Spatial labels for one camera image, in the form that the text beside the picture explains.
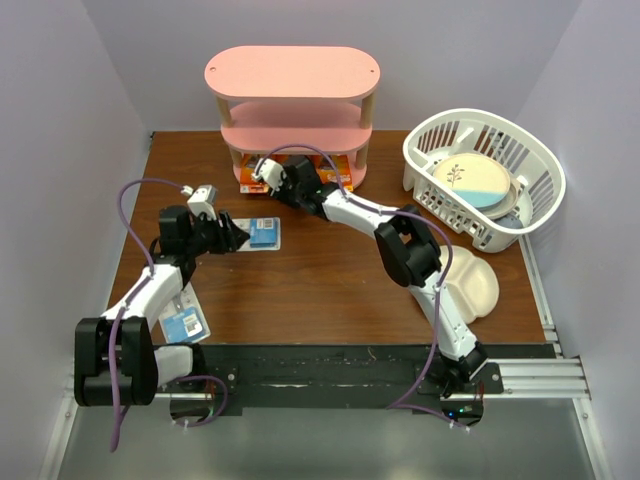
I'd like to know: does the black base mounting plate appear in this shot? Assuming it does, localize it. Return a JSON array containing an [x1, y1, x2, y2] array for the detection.
[[149, 343, 557, 426]]

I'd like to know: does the cream divided plate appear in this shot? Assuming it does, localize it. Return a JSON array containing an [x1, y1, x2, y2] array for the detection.
[[441, 245, 500, 325]]

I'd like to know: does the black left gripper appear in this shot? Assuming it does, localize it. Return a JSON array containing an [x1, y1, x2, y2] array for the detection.
[[184, 210, 249, 257]]

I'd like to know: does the blue razor blister pack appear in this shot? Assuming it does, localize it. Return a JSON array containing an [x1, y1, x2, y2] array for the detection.
[[158, 283, 211, 344], [233, 217, 281, 252]]

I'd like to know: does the orange razor box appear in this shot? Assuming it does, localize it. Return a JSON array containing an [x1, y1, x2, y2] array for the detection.
[[238, 154, 269, 195], [313, 155, 353, 192]]

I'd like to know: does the pink three-tier wooden shelf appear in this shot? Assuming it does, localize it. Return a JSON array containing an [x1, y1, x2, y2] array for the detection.
[[204, 45, 381, 192]]

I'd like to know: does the white plastic laundry basket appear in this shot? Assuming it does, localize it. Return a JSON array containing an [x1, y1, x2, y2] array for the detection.
[[403, 108, 566, 253]]

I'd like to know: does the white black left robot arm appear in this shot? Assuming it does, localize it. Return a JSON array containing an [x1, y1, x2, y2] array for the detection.
[[74, 205, 250, 406]]

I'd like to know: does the cream and blue floral plate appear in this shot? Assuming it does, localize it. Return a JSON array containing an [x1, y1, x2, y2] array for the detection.
[[433, 153, 511, 209]]

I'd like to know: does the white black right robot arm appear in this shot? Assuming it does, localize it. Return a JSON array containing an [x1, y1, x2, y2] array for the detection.
[[256, 156, 488, 394]]

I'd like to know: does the aluminium frame rail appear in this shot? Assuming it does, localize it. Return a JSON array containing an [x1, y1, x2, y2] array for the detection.
[[41, 242, 608, 479]]

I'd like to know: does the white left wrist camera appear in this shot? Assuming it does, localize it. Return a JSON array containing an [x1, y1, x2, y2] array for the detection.
[[181, 184, 217, 220]]

